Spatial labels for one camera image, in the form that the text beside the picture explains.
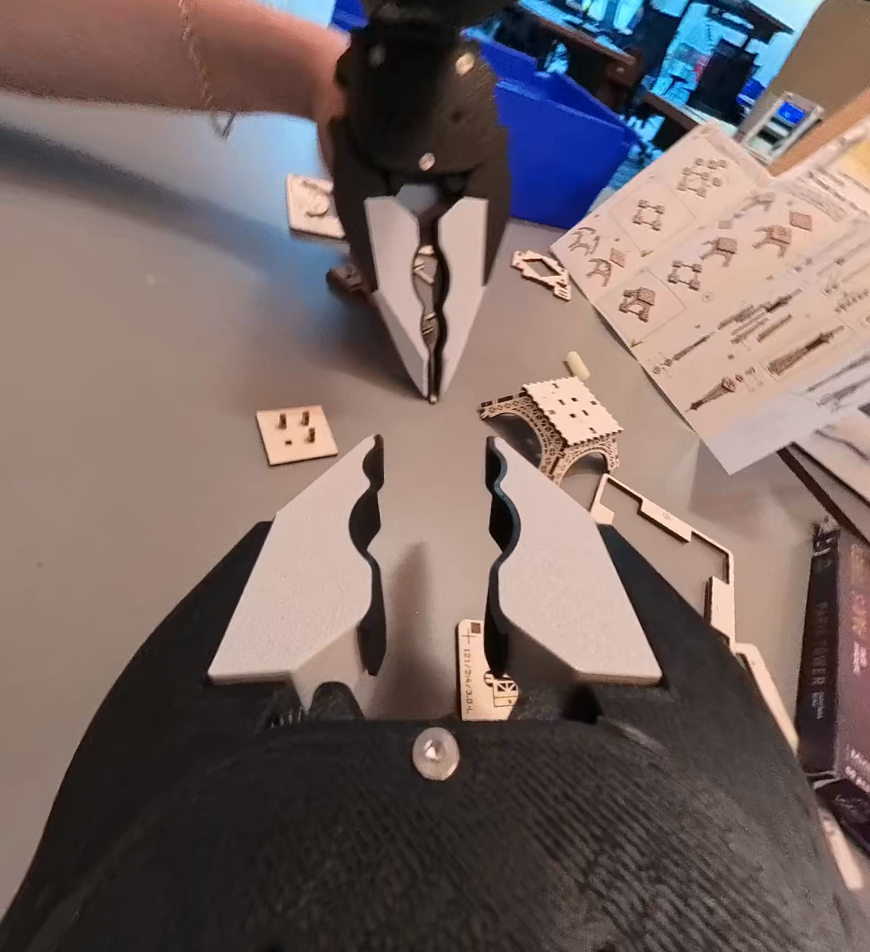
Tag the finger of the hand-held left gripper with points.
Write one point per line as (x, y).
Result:
(394, 282)
(468, 275)

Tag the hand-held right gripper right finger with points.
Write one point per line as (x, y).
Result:
(569, 595)

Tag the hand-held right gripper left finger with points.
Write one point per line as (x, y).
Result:
(293, 595)

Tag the small square wooden plate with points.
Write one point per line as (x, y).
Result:
(316, 454)

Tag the person's left forearm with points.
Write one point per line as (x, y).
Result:
(107, 52)

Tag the grey desk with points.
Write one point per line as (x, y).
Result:
(145, 335)

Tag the wooden puzzle sheet with arcs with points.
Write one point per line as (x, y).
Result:
(312, 212)

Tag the large empty wooden puzzle sheet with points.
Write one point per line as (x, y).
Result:
(658, 513)

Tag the pale wax stick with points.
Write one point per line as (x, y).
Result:
(578, 367)

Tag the blue plastic bin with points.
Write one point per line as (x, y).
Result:
(554, 149)

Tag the wooden tower base model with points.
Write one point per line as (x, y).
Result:
(576, 409)

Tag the folded paper assembly instructions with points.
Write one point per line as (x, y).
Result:
(740, 297)

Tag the purple puzzle box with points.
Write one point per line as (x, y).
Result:
(859, 669)

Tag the small grey screen device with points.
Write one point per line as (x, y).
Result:
(783, 123)

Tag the wooden four-square frame piece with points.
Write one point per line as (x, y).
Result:
(346, 280)

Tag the wooden diamond frame piece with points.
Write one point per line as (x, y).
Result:
(554, 286)

